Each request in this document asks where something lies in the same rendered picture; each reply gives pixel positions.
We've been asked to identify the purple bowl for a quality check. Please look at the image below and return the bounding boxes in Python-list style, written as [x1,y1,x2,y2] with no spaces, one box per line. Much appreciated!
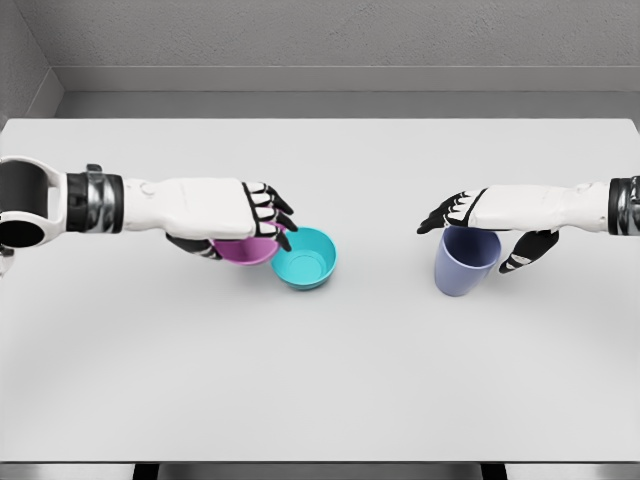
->
[210,222,289,267]

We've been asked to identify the turquoise bowl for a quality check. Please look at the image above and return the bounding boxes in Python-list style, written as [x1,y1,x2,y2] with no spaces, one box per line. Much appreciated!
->
[270,226,339,293]

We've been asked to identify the lavender blue cup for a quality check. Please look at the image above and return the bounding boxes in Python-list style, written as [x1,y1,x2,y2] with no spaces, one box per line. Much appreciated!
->
[433,225,502,298]

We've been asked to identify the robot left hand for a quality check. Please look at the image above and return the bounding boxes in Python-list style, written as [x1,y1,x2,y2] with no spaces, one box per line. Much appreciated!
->
[160,177,300,261]

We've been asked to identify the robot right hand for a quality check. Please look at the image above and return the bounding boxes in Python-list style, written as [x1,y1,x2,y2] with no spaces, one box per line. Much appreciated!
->
[416,185,560,275]

